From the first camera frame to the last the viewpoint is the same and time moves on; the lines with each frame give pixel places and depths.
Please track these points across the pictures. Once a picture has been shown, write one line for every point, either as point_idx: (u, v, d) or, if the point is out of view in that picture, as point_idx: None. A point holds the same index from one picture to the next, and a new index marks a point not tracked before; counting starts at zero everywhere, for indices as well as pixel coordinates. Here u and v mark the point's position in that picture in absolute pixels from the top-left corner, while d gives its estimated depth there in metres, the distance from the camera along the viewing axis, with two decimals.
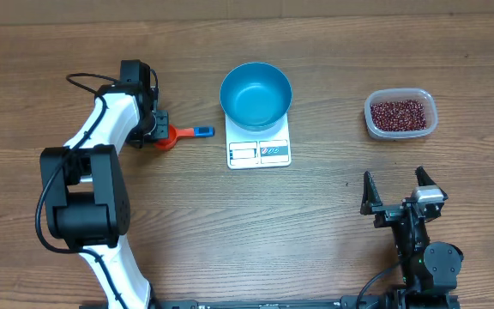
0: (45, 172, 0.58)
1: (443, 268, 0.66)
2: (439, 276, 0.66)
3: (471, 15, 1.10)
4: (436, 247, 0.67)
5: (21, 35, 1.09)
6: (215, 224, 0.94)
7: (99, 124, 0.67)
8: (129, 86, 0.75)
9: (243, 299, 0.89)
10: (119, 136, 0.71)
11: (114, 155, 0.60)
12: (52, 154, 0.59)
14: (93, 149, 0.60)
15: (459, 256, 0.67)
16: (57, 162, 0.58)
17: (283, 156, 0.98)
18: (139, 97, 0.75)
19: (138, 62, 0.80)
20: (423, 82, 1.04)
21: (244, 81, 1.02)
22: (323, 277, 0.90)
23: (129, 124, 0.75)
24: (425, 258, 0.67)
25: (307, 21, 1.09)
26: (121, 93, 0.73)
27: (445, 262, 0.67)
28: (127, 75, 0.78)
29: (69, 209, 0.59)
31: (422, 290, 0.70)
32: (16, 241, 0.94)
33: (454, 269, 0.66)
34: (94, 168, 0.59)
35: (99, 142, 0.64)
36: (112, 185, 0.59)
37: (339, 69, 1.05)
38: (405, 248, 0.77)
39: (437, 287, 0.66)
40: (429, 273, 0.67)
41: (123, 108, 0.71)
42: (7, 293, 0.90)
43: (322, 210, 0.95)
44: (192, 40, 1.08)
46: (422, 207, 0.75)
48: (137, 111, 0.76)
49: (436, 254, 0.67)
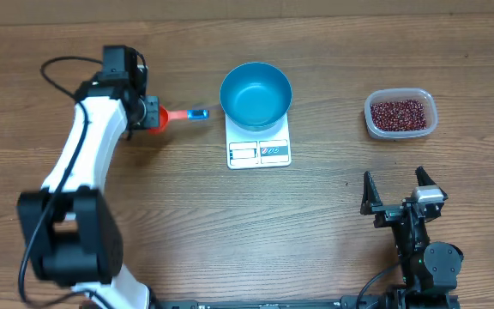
0: (25, 222, 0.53)
1: (443, 268, 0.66)
2: (439, 276, 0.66)
3: (471, 15, 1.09)
4: (436, 247, 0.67)
5: (21, 35, 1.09)
6: (215, 224, 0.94)
7: (80, 153, 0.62)
8: (113, 82, 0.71)
9: (243, 299, 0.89)
10: (104, 157, 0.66)
11: (100, 200, 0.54)
12: (31, 202, 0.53)
14: (77, 196, 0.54)
15: (459, 257, 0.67)
16: (37, 213, 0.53)
17: (283, 156, 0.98)
18: (124, 93, 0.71)
19: (123, 47, 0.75)
20: (423, 82, 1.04)
21: (244, 81, 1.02)
22: (324, 277, 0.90)
23: (115, 136, 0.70)
24: (425, 258, 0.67)
25: (307, 21, 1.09)
26: (103, 103, 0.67)
27: (445, 261, 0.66)
28: (111, 66, 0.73)
29: (54, 258, 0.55)
31: (422, 291, 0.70)
32: (16, 241, 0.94)
33: (454, 269, 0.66)
34: (79, 218, 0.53)
35: (82, 176, 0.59)
36: (99, 234, 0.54)
37: (339, 69, 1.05)
38: (405, 249, 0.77)
39: (436, 287, 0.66)
40: (429, 273, 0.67)
41: (107, 126, 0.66)
42: (7, 293, 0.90)
43: (322, 210, 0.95)
44: (191, 40, 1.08)
46: (422, 207, 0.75)
48: (123, 114, 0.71)
49: (436, 254, 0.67)
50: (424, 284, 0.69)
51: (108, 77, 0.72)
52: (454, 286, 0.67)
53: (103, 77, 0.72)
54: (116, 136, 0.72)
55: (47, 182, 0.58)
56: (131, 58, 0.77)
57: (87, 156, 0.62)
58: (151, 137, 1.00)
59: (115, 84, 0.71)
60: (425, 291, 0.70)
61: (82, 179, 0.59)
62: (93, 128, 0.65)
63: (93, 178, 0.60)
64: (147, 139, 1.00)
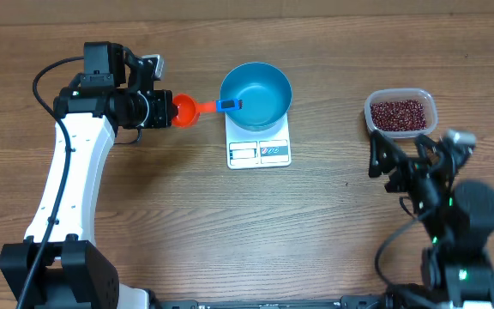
0: (11, 276, 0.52)
1: (479, 203, 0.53)
2: (475, 213, 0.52)
3: (471, 15, 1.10)
4: (466, 182, 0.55)
5: (21, 36, 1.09)
6: (215, 224, 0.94)
7: (64, 191, 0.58)
8: (98, 91, 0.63)
9: (243, 299, 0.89)
10: (93, 185, 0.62)
11: (90, 253, 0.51)
12: (15, 258, 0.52)
14: (63, 250, 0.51)
15: (493, 190, 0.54)
16: (23, 269, 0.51)
17: (284, 156, 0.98)
18: (109, 102, 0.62)
19: (105, 47, 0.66)
20: (423, 82, 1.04)
21: (244, 81, 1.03)
22: (324, 276, 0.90)
23: (105, 154, 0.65)
24: (456, 196, 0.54)
25: (307, 21, 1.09)
26: (85, 125, 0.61)
27: (481, 197, 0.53)
28: (93, 66, 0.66)
29: (49, 303, 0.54)
31: (455, 242, 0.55)
32: (15, 241, 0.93)
33: (492, 208, 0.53)
34: (67, 274, 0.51)
35: (68, 222, 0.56)
36: (90, 287, 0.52)
37: (338, 69, 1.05)
38: (431, 203, 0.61)
39: (474, 228, 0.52)
40: (462, 212, 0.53)
41: (93, 152, 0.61)
42: (7, 293, 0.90)
43: (322, 210, 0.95)
44: (192, 40, 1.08)
46: (459, 148, 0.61)
48: (111, 129, 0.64)
49: (468, 190, 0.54)
50: (458, 231, 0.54)
51: (92, 81, 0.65)
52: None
53: (85, 81, 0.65)
54: (109, 150, 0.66)
55: (30, 232, 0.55)
56: (117, 56, 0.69)
57: (73, 196, 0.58)
58: (151, 137, 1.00)
59: (99, 93, 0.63)
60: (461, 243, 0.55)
61: (69, 227, 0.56)
62: (77, 157, 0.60)
63: (81, 227, 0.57)
64: (147, 139, 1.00)
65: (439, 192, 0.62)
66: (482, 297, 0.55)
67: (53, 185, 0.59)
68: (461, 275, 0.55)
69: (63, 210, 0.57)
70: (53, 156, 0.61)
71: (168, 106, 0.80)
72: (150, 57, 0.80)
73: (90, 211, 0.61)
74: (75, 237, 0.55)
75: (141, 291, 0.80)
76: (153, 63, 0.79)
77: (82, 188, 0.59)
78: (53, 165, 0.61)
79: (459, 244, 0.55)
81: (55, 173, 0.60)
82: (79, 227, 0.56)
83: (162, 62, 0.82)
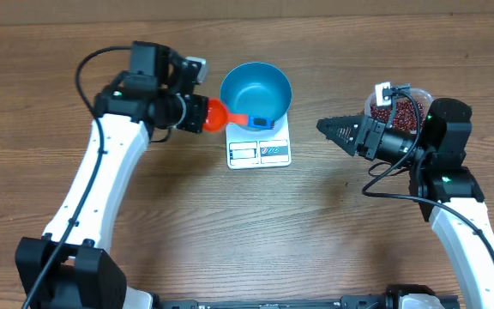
0: (23, 268, 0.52)
1: (455, 113, 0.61)
2: (452, 119, 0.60)
3: (470, 15, 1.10)
4: (439, 99, 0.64)
5: (21, 36, 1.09)
6: (215, 224, 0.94)
7: (89, 194, 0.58)
8: (139, 93, 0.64)
9: (243, 299, 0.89)
10: (118, 191, 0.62)
11: (105, 259, 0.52)
12: (31, 252, 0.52)
14: (80, 251, 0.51)
15: (466, 106, 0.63)
16: (37, 263, 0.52)
17: (283, 156, 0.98)
18: (148, 109, 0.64)
19: (155, 46, 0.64)
20: (423, 82, 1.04)
21: (243, 81, 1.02)
22: (324, 277, 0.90)
23: (134, 160, 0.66)
24: (435, 110, 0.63)
25: (307, 21, 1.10)
26: (122, 129, 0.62)
27: (455, 107, 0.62)
28: (139, 65, 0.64)
29: (55, 302, 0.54)
31: (437, 153, 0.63)
32: (15, 241, 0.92)
33: (466, 115, 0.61)
34: (78, 275, 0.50)
35: (89, 227, 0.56)
36: (99, 293, 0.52)
37: (339, 69, 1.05)
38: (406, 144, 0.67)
39: (452, 134, 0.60)
40: (441, 122, 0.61)
41: (123, 157, 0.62)
42: (7, 293, 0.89)
43: (322, 211, 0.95)
44: (192, 40, 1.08)
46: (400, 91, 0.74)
48: (146, 134, 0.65)
49: (444, 104, 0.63)
50: (438, 142, 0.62)
51: (135, 81, 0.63)
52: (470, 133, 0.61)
53: (129, 79, 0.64)
54: (141, 154, 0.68)
55: (49, 227, 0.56)
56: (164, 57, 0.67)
57: (96, 201, 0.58)
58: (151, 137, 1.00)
59: (140, 97, 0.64)
60: (442, 154, 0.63)
61: (87, 231, 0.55)
62: (109, 159, 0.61)
63: (99, 233, 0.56)
64: None
65: (406, 135, 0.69)
66: (466, 196, 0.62)
67: (81, 184, 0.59)
68: (445, 178, 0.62)
69: (84, 213, 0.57)
70: (85, 154, 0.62)
71: (203, 112, 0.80)
72: (195, 60, 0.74)
73: (111, 219, 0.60)
74: (92, 243, 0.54)
75: (146, 293, 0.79)
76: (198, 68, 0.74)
77: (106, 194, 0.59)
78: (83, 163, 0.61)
79: (440, 155, 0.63)
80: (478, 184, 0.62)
81: (83, 172, 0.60)
82: (98, 233, 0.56)
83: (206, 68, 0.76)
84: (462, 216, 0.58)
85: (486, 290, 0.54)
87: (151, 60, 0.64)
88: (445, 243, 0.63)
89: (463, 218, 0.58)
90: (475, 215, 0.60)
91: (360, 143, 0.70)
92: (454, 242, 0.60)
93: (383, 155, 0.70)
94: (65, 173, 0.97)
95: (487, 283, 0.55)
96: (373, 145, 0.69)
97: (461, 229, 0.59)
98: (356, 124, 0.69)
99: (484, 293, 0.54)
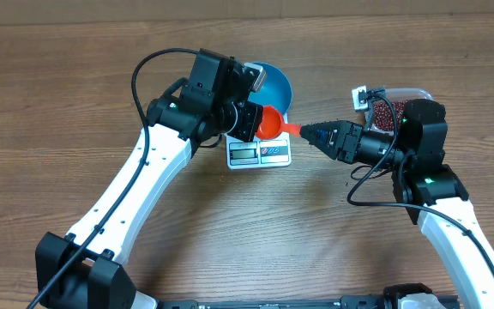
0: (44, 259, 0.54)
1: (429, 113, 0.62)
2: (426, 121, 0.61)
3: (470, 15, 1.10)
4: (413, 101, 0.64)
5: (21, 36, 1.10)
6: (215, 224, 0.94)
7: (121, 203, 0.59)
8: (194, 110, 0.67)
9: (243, 299, 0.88)
10: (147, 208, 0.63)
11: (120, 274, 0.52)
12: (54, 247, 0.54)
14: (98, 261, 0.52)
15: (440, 105, 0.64)
16: (56, 259, 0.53)
17: (283, 156, 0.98)
18: (200, 126, 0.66)
19: (219, 62, 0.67)
20: (423, 82, 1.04)
21: None
22: (324, 276, 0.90)
23: (169, 179, 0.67)
24: (409, 112, 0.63)
25: (307, 21, 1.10)
26: (167, 142, 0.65)
27: (429, 108, 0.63)
28: (200, 79, 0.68)
29: (62, 299, 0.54)
31: (418, 154, 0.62)
32: (15, 241, 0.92)
33: (440, 115, 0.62)
34: (91, 282, 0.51)
35: (113, 237, 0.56)
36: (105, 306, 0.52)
37: (338, 69, 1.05)
38: (386, 147, 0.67)
39: (428, 136, 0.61)
40: (417, 124, 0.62)
41: (163, 172, 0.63)
42: (7, 293, 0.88)
43: (322, 211, 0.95)
44: (191, 40, 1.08)
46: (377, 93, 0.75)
48: (189, 151, 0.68)
49: (418, 106, 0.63)
50: (416, 143, 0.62)
51: (193, 93, 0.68)
52: (447, 132, 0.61)
53: (188, 91, 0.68)
54: (183, 166, 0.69)
55: (73, 228, 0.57)
56: (225, 72, 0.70)
57: (125, 212, 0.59)
58: None
59: (194, 113, 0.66)
60: (423, 156, 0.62)
61: (110, 240, 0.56)
62: (148, 171, 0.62)
63: (121, 245, 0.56)
64: None
65: (383, 138, 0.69)
66: (451, 195, 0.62)
67: (116, 191, 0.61)
68: (428, 180, 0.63)
69: (111, 221, 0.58)
70: (128, 160, 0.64)
71: (256, 120, 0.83)
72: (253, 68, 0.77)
73: (135, 232, 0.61)
74: (111, 254, 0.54)
75: (150, 297, 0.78)
76: (253, 76, 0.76)
77: (137, 207, 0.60)
78: (123, 168, 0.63)
79: (421, 158, 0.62)
80: (460, 182, 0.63)
81: (120, 178, 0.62)
82: (118, 245, 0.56)
83: (262, 75, 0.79)
84: (448, 217, 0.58)
85: (484, 292, 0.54)
87: (212, 75, 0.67)
88: (437, 246, 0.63)
89: (451, 220, 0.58)
90: (463, 215, 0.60)
91: (340, 148, 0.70)
92: (446, 245, 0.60)
93: (364, 160, 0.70)
94: (64, 173, 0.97)
95: (484, 285, 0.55)
96: (351, 148, 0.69)
97: (451, 231, 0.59)
98: (335, 130, 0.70)
99: (481, 296, 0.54)
